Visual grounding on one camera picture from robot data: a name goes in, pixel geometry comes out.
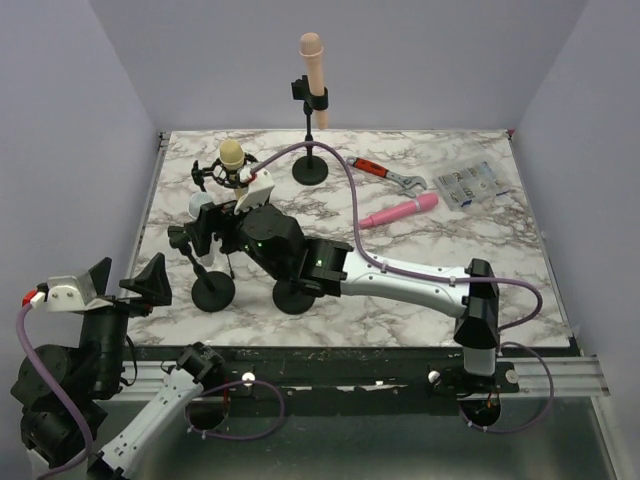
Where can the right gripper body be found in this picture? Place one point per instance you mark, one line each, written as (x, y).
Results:
(232, 226)

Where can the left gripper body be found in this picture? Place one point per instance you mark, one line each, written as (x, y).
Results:
(116, 316)

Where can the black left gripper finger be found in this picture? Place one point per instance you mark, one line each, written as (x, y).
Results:
(99, 274)
(151, 286)

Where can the black clip round-base stand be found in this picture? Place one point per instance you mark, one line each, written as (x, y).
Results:
(213, 291)

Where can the black shock-mount round-base stand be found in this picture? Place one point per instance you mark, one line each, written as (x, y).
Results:
(294, 297)

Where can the pink microphone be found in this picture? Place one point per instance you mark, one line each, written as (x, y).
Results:
(422, 203)

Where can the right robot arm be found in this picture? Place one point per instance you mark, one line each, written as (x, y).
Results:
(306, 268)

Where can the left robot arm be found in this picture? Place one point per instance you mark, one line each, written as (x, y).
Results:
(60, 388)

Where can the beige microphone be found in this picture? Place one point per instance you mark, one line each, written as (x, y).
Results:
(233, 161)

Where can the tall black round-base stand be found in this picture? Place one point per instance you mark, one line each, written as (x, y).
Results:
(309, 170)

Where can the peach microphone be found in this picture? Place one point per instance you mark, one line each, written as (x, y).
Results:
(312, 51)

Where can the clear plastic parts box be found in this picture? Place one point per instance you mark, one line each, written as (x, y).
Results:
(463, 183)

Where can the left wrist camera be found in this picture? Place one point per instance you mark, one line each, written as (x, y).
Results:
(64, 293)

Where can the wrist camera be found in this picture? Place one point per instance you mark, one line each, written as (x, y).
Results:
(255, 190)
(64, 293)

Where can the black tripod shock-mount stand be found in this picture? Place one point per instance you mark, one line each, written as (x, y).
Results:
(224, 177)

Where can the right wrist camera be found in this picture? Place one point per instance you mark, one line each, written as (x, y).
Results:
(255, 190)

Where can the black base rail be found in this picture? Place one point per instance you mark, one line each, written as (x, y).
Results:
(316, 381)

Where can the red handled adjustable wrench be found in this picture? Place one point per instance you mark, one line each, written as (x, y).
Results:
(407, 185)

